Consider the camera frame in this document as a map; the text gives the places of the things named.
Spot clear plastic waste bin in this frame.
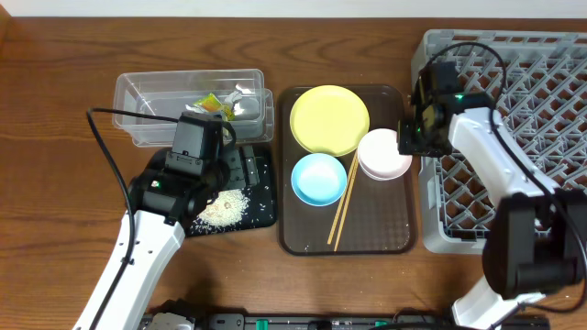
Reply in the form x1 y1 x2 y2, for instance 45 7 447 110
113 69 274 144

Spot left black cable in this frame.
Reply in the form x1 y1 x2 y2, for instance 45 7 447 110
85 107 184 330

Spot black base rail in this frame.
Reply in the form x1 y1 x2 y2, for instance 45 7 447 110
137 312 551 330

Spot pile of white rice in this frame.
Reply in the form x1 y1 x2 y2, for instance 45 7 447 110
189 188 274 237

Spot wooden chopstick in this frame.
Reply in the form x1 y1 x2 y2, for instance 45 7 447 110
327 153 358 245
333 176 356 252

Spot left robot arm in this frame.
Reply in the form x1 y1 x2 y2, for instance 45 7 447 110
75 146 273 329

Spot yellow round plate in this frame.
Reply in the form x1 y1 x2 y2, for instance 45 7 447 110
289 85 371 157

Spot light blue bowl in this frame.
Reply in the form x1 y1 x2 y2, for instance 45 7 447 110
291 153 348 207

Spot black cable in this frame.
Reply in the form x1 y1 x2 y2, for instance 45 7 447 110
419 41 587 315
85 107 184 330

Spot green orange snack wrapper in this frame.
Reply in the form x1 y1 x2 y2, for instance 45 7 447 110
192 93 237 123

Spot brown plastic serving tray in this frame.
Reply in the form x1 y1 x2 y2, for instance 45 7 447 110
276 87 417 256

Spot grey plastic dishwasher rack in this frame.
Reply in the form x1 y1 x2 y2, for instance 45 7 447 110
411 29 586 254

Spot white tissue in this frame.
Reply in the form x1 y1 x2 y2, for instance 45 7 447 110
184 89 247 118

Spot right black cable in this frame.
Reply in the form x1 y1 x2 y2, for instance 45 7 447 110
419 41 587 315

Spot pink round bowl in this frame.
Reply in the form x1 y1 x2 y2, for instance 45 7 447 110
358 128 412 181

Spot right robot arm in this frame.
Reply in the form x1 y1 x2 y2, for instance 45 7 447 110
398 92 586 329

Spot black plastic tray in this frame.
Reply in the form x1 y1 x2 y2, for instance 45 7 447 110
147 145 278 237

